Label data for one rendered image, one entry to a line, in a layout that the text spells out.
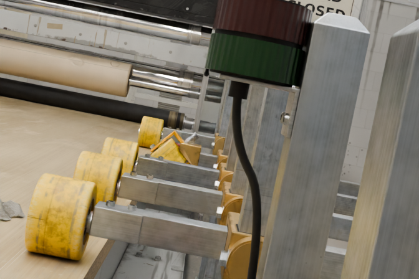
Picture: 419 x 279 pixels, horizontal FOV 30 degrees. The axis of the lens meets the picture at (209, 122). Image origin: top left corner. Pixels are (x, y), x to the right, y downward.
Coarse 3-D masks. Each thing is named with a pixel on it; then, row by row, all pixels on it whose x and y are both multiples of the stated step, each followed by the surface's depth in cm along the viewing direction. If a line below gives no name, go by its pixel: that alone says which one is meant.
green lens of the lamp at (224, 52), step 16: (208, 48) 49; (224, 48) 47; (240, 48) 46; (256, 48) 46; (272, 48) 46; (288, 48) 47; (208, 64) 48; (224, 64) 47; (240, 64) 46; (256, 64) 46; (272, 64) 46; (288, 64) 47; (272, 80) 47; (288, 80) 47
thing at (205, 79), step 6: (366, 0) 274; (366, 6) 274; (366, 12) 274; (360, 18) 274; (204, 72) 275; (204, 78) 275; (204, 84) 276; (204, 90) 275; (204, 96) 275; (198, 102) 275; (198, 108) 276; (198, 114) 276; (198, 120) 276; (198, 126) 276; (192, 132) 276; (180, 210) 278; (186, 210) 277
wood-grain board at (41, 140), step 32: (0, 128) 182; (32, 128) 196; (64, 128) 211; (96, 128) 230; (128, 128) 253; (0, 160) 134; (32, 160) 141; (64, 160) 150; (0, 192) 106; (32, 192) 110; (0, 224) 88; (0, 256) 75; (32, 256) 77; (96, 256) 82
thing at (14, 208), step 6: (0, 204) 90; (6, 204) 94; (12, 204) 94; (18, 204) 94; (0, 210) 90; (6, 210) 93; (12, 210) 93; (18, 210) 93; (0, 216) 90; (6, 216) 90; (12, 216) 92; (18, 216) 92; (24, 216) 93
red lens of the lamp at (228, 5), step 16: (224, 0) 48; (240, 0) 47; (256, 0) 46; (272, 0) 46; (224, 16) 47; (240, 16) 46; (256, 16) 46; (272, 16) 46; (288, 16) 46; (304, 16) 47; (256, 32) 46; (272, 32) 46; (288, 32) 47; (304, 32) 48
